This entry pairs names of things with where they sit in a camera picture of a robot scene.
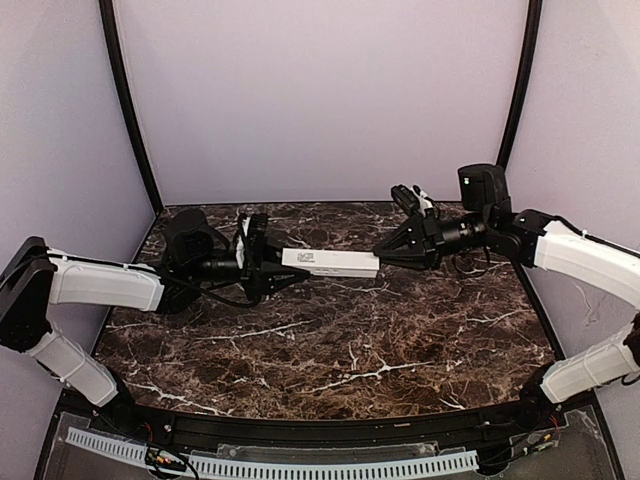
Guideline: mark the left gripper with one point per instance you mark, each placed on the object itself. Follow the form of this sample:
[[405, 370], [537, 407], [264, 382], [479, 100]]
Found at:
[[254, 273]]

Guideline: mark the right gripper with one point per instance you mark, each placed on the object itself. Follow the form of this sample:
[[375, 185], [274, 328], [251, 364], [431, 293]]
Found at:
[[428, 239]]

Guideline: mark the white remote control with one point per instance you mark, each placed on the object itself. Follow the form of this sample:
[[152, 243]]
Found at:
[[332, 263]]

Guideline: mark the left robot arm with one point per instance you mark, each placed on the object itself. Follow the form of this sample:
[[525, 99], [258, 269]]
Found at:
[[198, 261]]

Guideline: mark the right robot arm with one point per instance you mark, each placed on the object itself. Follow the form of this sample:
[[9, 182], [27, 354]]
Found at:
[[551, 243]]

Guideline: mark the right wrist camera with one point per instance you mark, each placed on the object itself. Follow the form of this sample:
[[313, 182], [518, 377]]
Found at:
[[412, 201]]

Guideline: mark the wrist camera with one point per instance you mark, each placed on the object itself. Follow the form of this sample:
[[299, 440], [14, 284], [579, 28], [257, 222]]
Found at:
[[241, 241], [412, 201]]

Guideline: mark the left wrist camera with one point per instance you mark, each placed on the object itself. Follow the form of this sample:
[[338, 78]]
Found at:
[[241, 241]]

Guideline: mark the black front rail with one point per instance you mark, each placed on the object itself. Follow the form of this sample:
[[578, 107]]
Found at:
[[492, 429]]

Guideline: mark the white cable duct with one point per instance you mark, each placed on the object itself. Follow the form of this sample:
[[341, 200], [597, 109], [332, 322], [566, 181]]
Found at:
[[236, 462]]

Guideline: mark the black frame post right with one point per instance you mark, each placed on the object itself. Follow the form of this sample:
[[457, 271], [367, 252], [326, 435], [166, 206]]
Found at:
[[521, 83]]

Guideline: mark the black frame post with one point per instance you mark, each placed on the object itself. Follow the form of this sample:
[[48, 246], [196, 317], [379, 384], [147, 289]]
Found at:
[[125, 99], [521, 83]]

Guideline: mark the black frame post left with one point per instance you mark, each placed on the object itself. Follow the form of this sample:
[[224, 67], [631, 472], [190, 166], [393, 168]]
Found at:
[[125, 99]]

